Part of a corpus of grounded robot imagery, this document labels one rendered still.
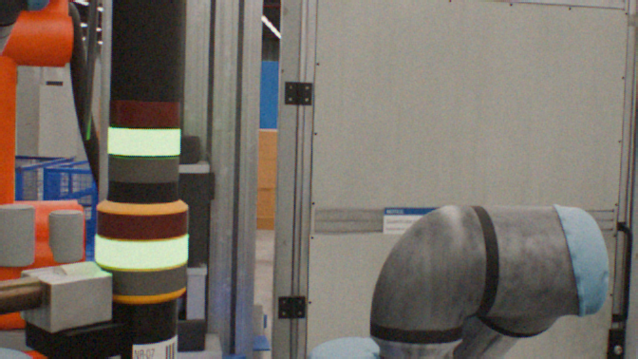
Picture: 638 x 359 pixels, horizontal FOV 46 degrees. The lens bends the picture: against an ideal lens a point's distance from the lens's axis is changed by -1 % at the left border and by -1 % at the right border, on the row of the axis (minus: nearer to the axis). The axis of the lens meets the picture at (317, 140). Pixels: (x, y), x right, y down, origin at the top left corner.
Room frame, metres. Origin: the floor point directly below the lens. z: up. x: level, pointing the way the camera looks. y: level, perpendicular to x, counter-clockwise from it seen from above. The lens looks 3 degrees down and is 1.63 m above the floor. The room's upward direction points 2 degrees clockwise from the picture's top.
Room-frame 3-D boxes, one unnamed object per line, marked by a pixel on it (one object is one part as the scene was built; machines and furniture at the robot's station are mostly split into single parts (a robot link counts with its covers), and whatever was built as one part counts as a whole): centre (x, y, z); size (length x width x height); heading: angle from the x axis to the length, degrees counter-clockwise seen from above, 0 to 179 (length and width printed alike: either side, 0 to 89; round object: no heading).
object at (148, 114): (0.36, 0.08, 1.62); 0.03 x 0.03 x 0.01
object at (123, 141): (0.36, 0.08, 1.61); 0.03 x 0.03 x 0.01
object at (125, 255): (0.36, 0.08, 1.56); 0.04 x 0.04 x 0.01
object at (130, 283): (0.36, 0.08, 1.54); 0.04 x 0.04 x 0.01
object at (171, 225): (0.36, 0.08, 1.57); 0.04 x 0.04 x 0.01
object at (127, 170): (0.36, 0.08, 1.60); 0.03 x 0.03 x 0.01
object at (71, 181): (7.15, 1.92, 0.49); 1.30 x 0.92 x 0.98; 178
